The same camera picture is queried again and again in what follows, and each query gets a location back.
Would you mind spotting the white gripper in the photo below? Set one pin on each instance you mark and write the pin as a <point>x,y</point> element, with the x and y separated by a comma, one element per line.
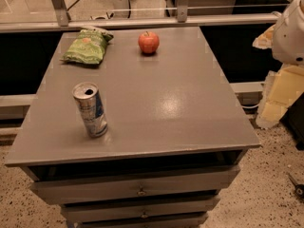
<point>290,37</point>

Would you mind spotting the red apple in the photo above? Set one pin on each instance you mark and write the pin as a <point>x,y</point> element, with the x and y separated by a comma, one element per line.
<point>148,42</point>

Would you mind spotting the grey metal railing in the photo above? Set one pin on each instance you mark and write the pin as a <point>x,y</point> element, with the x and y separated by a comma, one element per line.
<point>48,15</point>

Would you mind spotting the grey drawer cabinet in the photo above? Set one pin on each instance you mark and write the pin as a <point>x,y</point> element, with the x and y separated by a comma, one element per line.
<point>170,111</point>

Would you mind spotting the green chip bag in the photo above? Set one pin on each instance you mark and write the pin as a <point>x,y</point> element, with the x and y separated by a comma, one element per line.
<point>89,47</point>

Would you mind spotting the top grey drawer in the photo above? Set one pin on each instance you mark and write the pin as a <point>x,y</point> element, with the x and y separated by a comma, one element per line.
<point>135,185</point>

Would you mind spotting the silver blue redbull can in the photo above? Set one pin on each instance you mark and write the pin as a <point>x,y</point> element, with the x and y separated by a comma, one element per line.
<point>88,100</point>

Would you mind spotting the middle grey drawer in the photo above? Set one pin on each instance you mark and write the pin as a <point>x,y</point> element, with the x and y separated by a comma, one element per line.
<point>141,209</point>

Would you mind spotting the bottom grey drawer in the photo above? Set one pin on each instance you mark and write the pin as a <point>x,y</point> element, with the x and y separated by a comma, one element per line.
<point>190,220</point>

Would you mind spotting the grey drawer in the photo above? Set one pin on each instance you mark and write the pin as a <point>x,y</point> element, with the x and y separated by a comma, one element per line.
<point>190,220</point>
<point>141,209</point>
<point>135,185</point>

